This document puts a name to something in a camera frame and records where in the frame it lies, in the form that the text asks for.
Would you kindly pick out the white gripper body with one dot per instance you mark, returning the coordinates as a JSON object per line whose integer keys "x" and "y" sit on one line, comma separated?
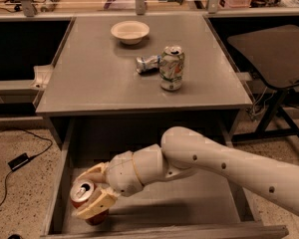
{"x": 122, "y": 173}

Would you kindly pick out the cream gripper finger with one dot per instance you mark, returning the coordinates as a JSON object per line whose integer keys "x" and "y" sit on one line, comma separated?
{"x": 97, "y": 173}
{"x": 101, "y": 200}

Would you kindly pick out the orange coke can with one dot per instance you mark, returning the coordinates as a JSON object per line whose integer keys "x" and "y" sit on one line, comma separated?
{"x": 80, "y": 193}

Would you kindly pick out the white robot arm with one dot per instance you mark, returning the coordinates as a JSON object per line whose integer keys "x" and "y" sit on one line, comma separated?
{"x": 180, "y": 152}

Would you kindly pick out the open grey top drawer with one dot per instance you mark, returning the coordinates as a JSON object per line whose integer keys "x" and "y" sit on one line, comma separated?
{"x": 204, "y": 206}

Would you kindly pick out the grey drawer cabinet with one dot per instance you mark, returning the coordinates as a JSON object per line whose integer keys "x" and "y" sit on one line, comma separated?
{"x": 95, "y": 74}

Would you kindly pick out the crushed silver can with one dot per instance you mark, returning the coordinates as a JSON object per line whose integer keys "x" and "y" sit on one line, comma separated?
{"x": 146, "y": 64}

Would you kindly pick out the green white soda can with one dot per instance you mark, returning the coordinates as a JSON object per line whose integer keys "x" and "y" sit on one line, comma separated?
{"x": 171, "y": 67}

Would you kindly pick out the white bowl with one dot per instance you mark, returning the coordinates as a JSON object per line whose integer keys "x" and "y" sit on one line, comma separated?
{"x": 130, "y": 32}

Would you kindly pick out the black power adapter with cable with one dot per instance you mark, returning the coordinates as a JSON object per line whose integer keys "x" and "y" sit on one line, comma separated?
{"x": 21, "y": 160}

